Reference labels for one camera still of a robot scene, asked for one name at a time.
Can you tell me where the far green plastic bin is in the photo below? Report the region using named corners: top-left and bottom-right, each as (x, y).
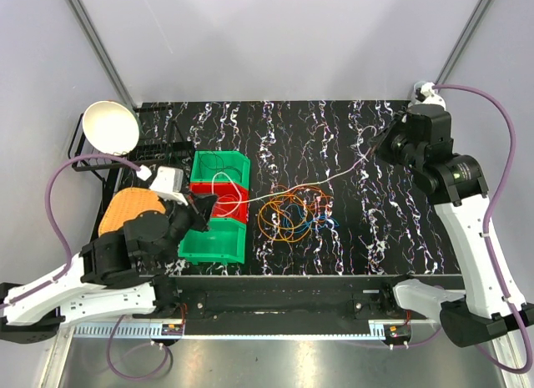
top-left (189, 150), bottom-right (251, 189)

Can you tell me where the black wire dish rack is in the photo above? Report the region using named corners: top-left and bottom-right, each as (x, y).
top-left (68, 103), bottom-right (194, 237)

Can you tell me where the white mug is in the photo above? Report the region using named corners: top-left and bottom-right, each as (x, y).
top-left (411, 81), bottom-right (426, 103)

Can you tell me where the orange woven basket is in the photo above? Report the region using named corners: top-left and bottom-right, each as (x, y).
top-left (98, 188), bottom-right (165, 236)

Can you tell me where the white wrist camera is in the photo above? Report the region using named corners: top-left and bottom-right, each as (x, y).
top-left (411, 82), bottom-right (446, 109)
top-left (136, 165), bottom-right (189, 206)

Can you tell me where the white bowl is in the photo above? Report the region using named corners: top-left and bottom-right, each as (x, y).
top-left (82, 101), bottom-right (140, 155)

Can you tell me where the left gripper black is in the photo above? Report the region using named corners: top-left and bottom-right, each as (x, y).
top-left (154, 188), bottom-right (220, 270)

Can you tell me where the brown cable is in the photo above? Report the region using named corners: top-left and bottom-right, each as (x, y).
top-left (195, 152), bottom-right (244, 183)

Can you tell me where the near green plastic bin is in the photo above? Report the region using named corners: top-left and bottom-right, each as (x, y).
top-left (178, 218), bottom-right (246, 265)

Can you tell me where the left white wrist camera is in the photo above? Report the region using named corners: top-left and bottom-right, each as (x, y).
top-left (136, 165), bottom-right (189, 206)

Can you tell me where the green plastic bin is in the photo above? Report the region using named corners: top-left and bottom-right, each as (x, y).
top-left (189, 150), bottom-right (251, 189)
top-left (178, 218), bottom-right (246, 265)

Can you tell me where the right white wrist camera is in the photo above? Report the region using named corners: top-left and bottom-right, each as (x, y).
top-left (411, 82), bottom-right (446, 109)

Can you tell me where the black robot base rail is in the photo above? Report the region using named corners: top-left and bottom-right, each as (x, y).
top-left (152, 273), bottom-right (439, 337)

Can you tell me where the red plastic bin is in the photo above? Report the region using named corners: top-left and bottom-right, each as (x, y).
top-left (189, 182), bottom-right (249, 224)

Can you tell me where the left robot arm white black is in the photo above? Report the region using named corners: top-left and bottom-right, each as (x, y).
top-left (1, 194), bottom-right (218, 344)

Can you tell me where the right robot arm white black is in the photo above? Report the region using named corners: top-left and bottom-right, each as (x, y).
top-left (377, 104), bottom-right (533, 347)

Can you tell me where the pink cable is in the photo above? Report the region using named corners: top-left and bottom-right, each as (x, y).
top-left (315, 194), bottom-right (333, 222)

